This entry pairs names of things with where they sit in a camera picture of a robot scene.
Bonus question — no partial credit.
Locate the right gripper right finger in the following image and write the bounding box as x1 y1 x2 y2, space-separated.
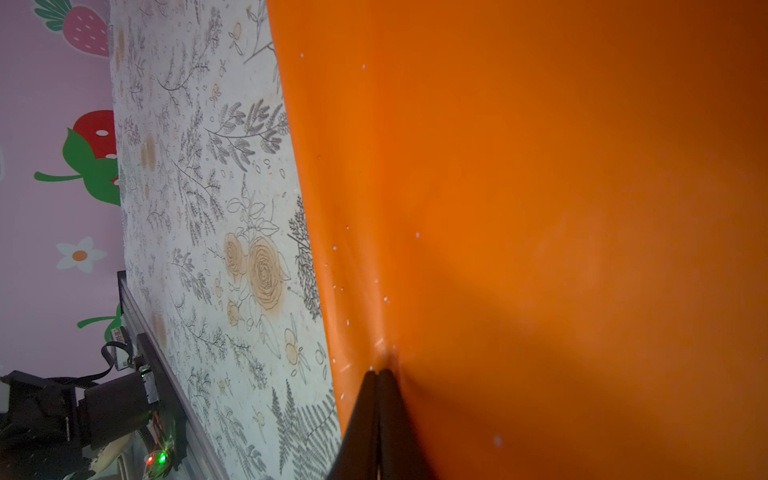
377 370 436 480

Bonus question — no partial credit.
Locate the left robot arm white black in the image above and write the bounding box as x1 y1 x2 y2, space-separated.
1 371 152 479

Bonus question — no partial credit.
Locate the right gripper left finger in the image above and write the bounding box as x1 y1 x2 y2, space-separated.
327 371 378 480

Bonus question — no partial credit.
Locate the orange wrapping paper sheet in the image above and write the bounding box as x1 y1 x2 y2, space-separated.
268 1 767 479

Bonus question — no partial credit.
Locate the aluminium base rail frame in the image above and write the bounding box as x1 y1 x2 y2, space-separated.
117 270 228 479

